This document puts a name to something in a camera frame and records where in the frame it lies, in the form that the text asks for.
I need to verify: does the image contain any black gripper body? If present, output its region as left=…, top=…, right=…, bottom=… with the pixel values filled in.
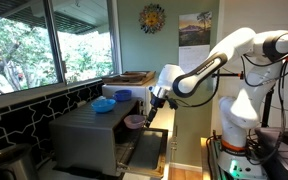
left=150, top=95, right=178, bottom=111

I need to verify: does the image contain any purple plastic bowl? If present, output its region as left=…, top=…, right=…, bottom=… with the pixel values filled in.
left=124, top=115, right=145, bottom=129

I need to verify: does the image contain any oven wire rack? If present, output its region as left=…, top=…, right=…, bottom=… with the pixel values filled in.
left=115, top=129, right=142, bottom=165

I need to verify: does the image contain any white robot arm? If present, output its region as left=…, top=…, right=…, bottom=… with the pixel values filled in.
left=146, top=27, right=288, bottom=180

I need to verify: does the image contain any white microwave oven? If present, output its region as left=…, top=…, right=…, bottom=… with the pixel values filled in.
left=102, top=79, right=156, bottom=115

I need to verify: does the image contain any dark blue plastic bowl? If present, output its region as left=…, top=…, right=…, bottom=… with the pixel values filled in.
left=113, top=90, right=132, bottom=102

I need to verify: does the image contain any toaster oven glass door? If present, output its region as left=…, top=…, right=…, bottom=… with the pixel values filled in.
left=117, top=128, right=168, bottom=179

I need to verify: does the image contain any light blue plastic bowl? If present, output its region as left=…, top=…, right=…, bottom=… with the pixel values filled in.
left=91, top=99, right=116, bottom=113

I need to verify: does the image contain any grey toaster oven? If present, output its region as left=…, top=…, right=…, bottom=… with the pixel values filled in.
left=49, top=98, right=140, bottom=176

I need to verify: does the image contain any wooden tray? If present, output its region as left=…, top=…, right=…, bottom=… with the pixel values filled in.
left=102, top=71, right=155, bottom=86

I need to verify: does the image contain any black equipment case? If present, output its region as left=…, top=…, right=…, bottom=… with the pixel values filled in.
left=255, top=127, right=288, bottom=180

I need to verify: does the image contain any dark metal pot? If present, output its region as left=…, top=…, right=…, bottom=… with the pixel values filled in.
left=0, top=144, right=39, bottom=180

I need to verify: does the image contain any wall calendar with landscape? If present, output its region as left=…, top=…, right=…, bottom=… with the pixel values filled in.
left=178, top=11, right=212, bottom=73

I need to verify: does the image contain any colourful sun wall ornament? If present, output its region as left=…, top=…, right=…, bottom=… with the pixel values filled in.
left=139, top=4, right=166, bottom=34

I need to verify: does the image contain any window frame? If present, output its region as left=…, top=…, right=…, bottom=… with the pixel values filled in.
left=0, top=0, right=121, bottom=108

